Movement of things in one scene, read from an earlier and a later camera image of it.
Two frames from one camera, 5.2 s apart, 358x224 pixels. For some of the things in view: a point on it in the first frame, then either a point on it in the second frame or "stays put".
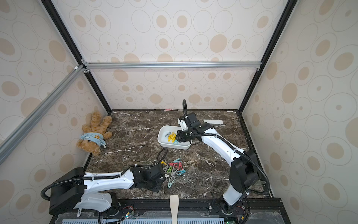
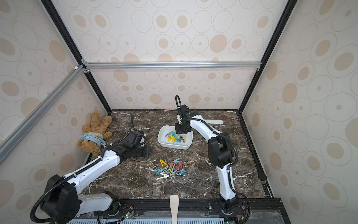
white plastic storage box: [167, 136] stays put
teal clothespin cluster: [181, 172] stays put
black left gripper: [160, 182] -> [147, 152]
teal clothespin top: [178, 160] stays put
